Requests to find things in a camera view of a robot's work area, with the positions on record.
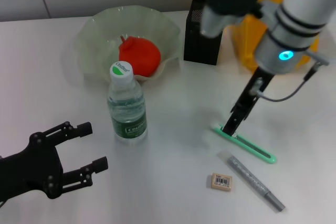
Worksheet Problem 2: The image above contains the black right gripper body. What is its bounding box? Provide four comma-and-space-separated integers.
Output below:
235, 67, 275, 119

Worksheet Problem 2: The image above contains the black mesh pen holder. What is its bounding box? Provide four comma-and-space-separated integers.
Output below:
183, 0, 224, 66

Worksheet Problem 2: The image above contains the green glass fruit plate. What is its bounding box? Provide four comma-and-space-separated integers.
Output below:
75, 5, 182, 83

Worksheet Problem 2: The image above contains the yellow plastic bin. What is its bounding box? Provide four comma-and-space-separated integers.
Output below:
227, 0, 321, 74

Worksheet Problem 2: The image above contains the beige eraser with barcode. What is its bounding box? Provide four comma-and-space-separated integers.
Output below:
211, 173, 233, 192

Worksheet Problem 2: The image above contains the clear green-label water bottle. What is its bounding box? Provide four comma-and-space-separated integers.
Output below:
107, 61, 148, 144

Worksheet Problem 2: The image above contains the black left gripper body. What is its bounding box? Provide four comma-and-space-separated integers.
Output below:
0, 131, 64, 200

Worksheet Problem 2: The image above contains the mint green utility knife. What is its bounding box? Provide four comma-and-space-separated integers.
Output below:
209, 123, 278, 165

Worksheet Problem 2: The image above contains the grey marker pen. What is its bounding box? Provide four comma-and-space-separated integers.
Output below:
217, 150, 286, 212

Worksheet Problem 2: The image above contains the grey right arm cable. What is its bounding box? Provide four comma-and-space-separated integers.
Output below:
253, 58, 330, 103

